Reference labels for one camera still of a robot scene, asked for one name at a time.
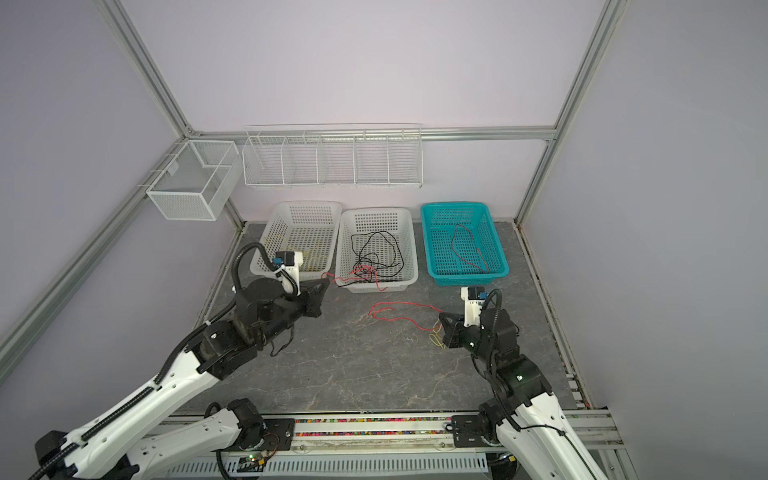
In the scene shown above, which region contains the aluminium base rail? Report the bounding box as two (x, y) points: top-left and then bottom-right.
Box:
(146, 410), (626, 455)

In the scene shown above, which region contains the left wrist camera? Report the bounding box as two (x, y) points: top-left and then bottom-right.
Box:
(272, 250), (304, 297)

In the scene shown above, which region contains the teal plastic basket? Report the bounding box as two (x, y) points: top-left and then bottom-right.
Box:
(420, 202), (509, 286)

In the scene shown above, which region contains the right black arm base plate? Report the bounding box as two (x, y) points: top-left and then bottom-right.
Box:
(445, 413), (501, 448)

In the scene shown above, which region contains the white wire wall shelf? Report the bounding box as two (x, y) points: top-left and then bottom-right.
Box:
(241, 123), (424, 188)

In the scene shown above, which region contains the middle white plastic basket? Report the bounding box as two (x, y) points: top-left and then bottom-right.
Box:
(334, 207), (419, 294)

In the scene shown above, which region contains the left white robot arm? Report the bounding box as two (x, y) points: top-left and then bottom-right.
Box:
(32, 278), (330, 479)

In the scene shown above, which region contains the black cable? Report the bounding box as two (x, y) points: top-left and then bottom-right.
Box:
(350, 230), (404, 283)

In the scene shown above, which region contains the red cable bundle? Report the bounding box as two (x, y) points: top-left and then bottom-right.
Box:
(322, 266), (448, 334)

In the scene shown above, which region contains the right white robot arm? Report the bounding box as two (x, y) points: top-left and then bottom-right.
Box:
(439, 309), (607, 479)

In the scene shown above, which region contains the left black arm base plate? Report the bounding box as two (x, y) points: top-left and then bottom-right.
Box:
(229, 417), (296, 451)

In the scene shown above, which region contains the left white plastic basket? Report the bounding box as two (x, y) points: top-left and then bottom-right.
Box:
(260, 201), (342, 282)

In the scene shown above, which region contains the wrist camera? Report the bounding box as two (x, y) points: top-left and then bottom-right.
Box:
(460, 286), (487, 328)
(272, 250), (304, 297)

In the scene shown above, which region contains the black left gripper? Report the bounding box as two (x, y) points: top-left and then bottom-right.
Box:
(257, 276), (330, 346)

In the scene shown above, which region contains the small green circuit board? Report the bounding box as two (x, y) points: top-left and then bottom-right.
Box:
(236, 456), (267, 473)

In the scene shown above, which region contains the white mesh wall box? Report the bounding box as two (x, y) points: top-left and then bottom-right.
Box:
(147, 140), (243, 221)

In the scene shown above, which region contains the white plastic basket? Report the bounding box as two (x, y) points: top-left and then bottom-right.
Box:
(260, 201), (342, 282)
(334, 207), (419, 294)

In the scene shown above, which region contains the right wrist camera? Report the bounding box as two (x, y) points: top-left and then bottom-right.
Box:
(460, 286), (487, 328)

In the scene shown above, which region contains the white vented cable duct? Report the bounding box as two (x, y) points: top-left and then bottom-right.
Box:
(134, 452), (490, 480)

